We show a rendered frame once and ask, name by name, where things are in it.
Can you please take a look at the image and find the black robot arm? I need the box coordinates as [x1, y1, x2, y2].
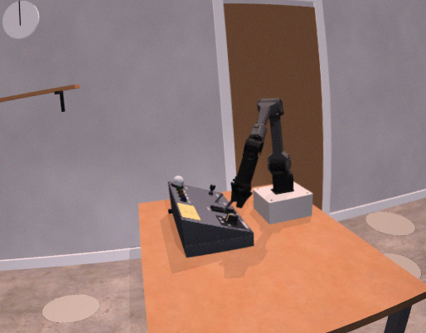
[240, 98, 294, 195]

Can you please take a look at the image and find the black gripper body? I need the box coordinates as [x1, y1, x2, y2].
[233, 169, 254, 192]

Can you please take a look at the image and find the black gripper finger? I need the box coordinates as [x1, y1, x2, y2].
[230, 182, 243, 202]
[236, 188, 253, 209]

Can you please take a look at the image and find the black angled console housing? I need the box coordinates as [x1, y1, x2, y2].
[168, 176, 254, 258]

